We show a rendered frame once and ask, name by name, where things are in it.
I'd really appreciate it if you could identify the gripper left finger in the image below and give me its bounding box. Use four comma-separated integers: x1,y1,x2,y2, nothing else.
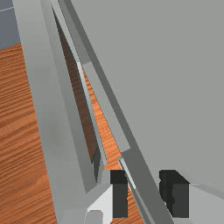
84,170,130,224

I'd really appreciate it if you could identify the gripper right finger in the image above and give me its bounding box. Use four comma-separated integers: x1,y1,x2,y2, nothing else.
158,169,224,224

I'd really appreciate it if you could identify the grey microwave oven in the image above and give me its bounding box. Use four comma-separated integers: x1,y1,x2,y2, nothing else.
11,0,224,224

